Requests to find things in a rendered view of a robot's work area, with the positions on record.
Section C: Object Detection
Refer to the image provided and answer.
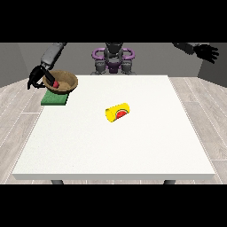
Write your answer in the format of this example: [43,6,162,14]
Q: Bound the brown wooden bowl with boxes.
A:
[42,69,79,96]

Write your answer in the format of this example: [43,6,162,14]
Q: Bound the green square pad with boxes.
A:
[40,89,70,106]

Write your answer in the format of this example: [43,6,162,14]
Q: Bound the grey robot trunk purple rings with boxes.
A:
[90,43,137,76]

